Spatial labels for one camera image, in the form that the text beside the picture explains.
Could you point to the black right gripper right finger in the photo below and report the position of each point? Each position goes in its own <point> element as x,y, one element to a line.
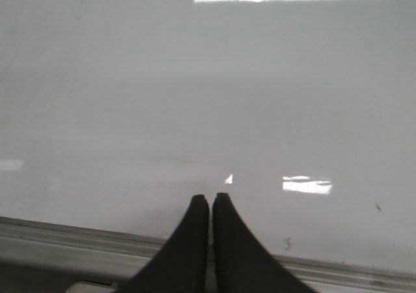
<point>242,264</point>

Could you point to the white whiteboard with aluminium frame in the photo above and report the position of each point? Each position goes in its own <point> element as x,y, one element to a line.
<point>114,113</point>

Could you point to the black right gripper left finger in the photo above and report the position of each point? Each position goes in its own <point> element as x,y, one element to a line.
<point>180,265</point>

